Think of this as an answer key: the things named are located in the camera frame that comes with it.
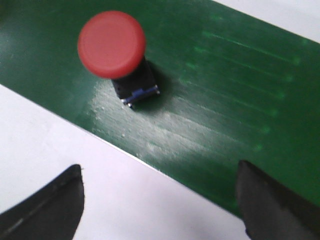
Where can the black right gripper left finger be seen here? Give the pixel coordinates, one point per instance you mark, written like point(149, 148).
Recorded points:
point(52, 213)

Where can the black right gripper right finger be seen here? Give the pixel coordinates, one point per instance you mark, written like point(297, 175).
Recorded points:
point(271, 211)

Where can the red mushroom push button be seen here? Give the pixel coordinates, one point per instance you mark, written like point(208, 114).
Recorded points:
point(112, 45)

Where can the green conveyor belt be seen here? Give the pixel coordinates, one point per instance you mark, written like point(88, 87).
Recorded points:
point(232, 88)

